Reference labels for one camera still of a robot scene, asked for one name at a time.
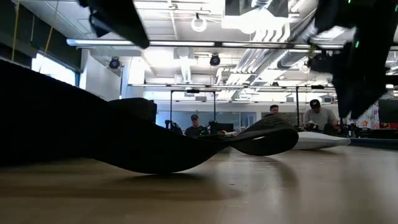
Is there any blue-edged neighbouring table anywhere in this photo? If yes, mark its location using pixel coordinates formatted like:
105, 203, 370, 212
349, 138, 398, 151

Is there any person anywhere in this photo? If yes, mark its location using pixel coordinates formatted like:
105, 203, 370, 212
303, 98, 339, 136
185, 114, 211, 138
264, 104, 290, 125

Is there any black metal stand frame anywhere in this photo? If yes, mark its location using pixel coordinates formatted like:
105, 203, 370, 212
169, 89, 218, 133

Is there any black backpack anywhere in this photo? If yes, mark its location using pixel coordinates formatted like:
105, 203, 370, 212
0, 58, 299, 175

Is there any white ring light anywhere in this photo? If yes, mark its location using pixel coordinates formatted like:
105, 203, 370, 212
190, 12, 208, 33

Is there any floral cloth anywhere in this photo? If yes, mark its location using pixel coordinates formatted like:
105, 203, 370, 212
354, 102, 380, 130

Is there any white mesh pouch teal trim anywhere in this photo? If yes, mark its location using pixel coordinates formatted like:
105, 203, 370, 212
292, 131, 351, 151

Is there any bright window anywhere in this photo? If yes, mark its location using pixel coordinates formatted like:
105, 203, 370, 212
30, 52, 78, 86

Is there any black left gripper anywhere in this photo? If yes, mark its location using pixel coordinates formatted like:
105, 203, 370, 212
77, 0, 150, 50

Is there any long ceiling light bar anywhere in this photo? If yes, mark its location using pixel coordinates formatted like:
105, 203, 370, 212
222, 42, 343, 50
67, 39, 215, 47

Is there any black monitor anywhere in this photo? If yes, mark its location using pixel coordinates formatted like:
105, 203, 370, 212
377, 99, 398, 124

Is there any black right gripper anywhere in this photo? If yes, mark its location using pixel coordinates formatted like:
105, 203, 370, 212
307, 40, 398, 121

